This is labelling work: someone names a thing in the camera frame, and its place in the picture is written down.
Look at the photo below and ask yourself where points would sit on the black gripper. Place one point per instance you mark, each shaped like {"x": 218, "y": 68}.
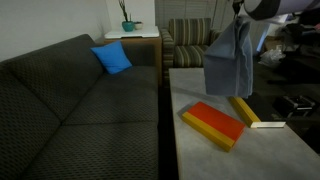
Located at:
{"x": 238, "y": 6}

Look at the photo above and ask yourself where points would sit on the blue waffle towel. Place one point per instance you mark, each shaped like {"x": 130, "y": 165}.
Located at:
{"x": 228, "y": 63}

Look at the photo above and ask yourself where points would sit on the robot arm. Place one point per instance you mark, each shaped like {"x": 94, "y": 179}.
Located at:
{"x": 280, "y": 7}

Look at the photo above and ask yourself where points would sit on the brown cardboard box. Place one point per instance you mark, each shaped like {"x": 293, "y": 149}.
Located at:
{"x": 270, "y": 41}

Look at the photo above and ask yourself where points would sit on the window blinds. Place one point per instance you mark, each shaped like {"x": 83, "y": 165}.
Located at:
{"x": 183, "y": 9}

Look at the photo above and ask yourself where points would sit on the white plastic bag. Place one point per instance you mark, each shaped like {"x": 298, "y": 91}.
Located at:
{"x": 271, "y": 57}

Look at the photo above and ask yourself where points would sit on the striped armchair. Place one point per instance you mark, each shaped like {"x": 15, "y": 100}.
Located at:
{"x": 186, "y": 50}

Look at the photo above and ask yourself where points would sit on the dark pile of bags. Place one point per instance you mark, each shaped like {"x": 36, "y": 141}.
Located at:
{"x": 300, "y": 56}

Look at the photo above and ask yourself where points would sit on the small white pot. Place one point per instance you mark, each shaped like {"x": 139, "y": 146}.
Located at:
{"x": 138, "y": 25}

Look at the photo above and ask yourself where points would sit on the wooden side table white top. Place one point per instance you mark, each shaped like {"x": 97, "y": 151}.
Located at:
{"x": 140, "y": 43}

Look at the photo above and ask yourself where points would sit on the teal pot with plant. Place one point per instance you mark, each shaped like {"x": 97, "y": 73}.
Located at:
{"x": 127, "y": 26}

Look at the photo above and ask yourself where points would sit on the black case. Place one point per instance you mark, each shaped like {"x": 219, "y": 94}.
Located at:
{"x": 295, "y": 106}

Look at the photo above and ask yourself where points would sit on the red and yellow book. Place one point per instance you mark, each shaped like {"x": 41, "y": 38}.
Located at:
{"x": 216, "y": 121}

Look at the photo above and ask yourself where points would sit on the blue throw pillow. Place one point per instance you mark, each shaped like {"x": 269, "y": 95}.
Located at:
{"x": 112, "y": 58}

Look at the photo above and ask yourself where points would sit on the dark grey patterned sofa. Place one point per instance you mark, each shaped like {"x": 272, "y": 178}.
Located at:
{"x": 83, "y": 110}

